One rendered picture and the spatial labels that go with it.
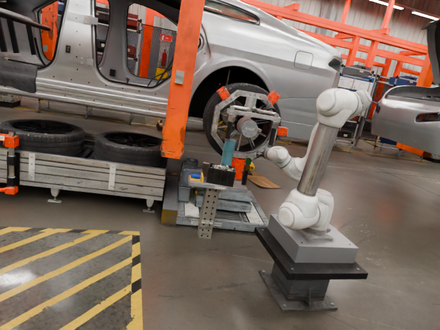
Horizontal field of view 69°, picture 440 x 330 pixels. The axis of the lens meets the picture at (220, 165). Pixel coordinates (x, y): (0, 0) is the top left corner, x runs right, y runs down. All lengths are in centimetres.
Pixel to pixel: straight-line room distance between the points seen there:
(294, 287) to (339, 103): 106
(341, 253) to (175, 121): 146
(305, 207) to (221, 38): 180
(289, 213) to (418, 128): 304
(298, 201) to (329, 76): 181
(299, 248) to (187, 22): 167
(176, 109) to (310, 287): 152
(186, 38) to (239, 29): 73
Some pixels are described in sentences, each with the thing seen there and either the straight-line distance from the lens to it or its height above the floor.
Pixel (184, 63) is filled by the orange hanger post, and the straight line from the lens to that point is 244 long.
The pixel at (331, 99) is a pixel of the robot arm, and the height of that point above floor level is 118.
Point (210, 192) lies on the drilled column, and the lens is 234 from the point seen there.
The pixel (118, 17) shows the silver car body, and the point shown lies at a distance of 480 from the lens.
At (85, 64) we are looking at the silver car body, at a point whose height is 109.
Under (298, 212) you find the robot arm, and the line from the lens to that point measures 170.
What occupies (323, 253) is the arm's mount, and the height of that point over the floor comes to 36.
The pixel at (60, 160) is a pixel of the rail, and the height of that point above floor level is 36.
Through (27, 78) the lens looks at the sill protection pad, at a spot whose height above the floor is 90.
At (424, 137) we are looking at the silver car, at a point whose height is 93.
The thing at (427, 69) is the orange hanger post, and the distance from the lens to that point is 669.
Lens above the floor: 120
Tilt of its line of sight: 15 degrees down
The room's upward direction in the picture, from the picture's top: 10 degrees clockwise
